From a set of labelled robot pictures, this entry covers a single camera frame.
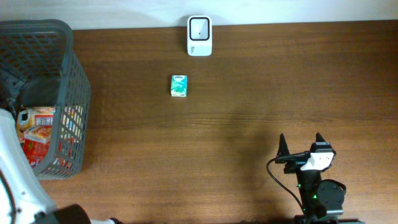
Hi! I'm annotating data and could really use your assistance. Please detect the cream snack bag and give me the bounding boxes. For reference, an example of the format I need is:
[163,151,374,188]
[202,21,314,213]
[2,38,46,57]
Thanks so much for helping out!
[16,106,83,143]

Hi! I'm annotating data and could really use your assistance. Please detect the red snack bag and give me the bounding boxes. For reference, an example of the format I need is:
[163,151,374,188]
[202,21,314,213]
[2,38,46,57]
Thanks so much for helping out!
[21,126,75,169]

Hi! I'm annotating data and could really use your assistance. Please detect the grey plastic mesh basket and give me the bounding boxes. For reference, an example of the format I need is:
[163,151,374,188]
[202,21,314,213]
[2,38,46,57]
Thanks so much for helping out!
[1,19,91,180]

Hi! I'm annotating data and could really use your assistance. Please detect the white barcode scanner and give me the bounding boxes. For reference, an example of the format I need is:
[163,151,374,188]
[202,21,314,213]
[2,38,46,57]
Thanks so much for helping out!
[187,15,213,57]

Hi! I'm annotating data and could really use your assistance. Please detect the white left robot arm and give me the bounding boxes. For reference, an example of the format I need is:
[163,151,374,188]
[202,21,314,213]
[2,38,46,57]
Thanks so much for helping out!
[1,103,120,224]

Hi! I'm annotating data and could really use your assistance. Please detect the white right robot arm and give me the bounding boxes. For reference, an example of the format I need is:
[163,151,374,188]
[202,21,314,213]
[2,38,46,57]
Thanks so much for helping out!
[266,133,361,224]

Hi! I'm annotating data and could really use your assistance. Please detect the green tissue pack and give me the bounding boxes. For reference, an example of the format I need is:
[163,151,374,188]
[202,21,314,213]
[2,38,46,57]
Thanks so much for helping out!
[170,75,188,97]

